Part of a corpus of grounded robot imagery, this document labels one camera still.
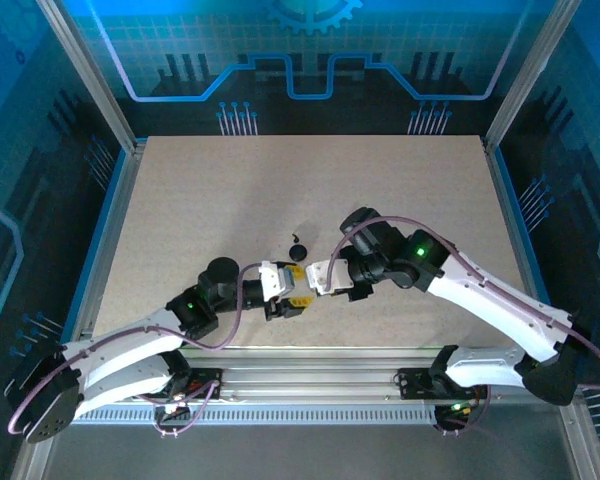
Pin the arm base electronics with LEDs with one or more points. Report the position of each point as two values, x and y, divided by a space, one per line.
172 407
457 407

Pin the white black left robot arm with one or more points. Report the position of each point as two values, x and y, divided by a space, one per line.
120 345

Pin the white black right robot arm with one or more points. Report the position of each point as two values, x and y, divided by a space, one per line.
505 300

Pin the black round disc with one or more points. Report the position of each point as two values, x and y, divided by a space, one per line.
298 251

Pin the aluminium mounting rail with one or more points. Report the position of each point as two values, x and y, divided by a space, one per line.
305 380

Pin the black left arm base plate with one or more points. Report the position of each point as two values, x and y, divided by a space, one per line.
207 375

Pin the aluminium side rail blue edge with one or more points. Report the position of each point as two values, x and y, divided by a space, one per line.
109 250
521 250

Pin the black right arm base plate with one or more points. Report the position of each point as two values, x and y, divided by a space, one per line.
412 384

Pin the aluminium frame post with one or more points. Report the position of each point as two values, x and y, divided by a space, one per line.
91 75
530 75

